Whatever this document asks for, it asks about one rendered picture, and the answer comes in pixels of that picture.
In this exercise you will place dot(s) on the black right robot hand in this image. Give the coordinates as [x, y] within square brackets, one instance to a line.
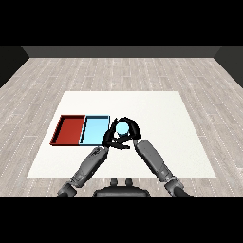
[134, 128]

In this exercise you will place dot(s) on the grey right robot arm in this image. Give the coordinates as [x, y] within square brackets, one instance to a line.
[155, 161]

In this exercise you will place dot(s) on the small blue can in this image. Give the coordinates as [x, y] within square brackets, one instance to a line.
[122, 128]

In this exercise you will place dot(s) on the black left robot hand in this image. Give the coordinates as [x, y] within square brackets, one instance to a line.
[109, 136]

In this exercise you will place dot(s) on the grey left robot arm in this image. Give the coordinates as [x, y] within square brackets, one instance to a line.
[91, 164]

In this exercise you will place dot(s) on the light blue shallow open box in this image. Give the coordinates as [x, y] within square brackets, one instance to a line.
[94, 130]

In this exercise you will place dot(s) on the dark grey robot body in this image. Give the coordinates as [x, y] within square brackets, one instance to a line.
[121, 191]

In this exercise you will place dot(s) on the red shallow open box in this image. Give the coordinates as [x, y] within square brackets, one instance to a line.
[69, 130]

